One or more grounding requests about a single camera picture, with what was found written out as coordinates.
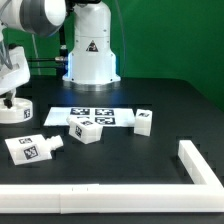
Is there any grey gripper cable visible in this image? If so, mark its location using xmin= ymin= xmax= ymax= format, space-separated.
xmin=0 ymin=33 xmax=16 ymax=73

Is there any black cable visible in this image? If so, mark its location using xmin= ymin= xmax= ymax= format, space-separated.
xmin=28 ymin=64 xmax=69 ymax=70
xmin=26 ymin=57 xmax=69 ymax=64

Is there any black cable upper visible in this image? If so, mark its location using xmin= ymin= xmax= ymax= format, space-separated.
xmin=26 ymin=57 xmax=69 ymax=64

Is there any white thin cable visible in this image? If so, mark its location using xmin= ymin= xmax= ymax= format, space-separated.
xmin=31 ymin=33 xmax=42 ymax=76

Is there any white L-shaped fence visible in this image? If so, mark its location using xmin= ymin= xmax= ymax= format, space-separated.
xmin=0 ymin=140 xmax=224 ymax=214

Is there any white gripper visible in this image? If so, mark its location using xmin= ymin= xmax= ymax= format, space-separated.
xmin=0 ymin=47 xmax=30 ymax=109

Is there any white marker sheet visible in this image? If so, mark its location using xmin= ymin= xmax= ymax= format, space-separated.
xmin=44 ymin=107 xmax=135 ymax=127

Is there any black cable lower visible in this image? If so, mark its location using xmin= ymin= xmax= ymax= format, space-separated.
xmin=28 ymin=64 xmax=69 ymax=70

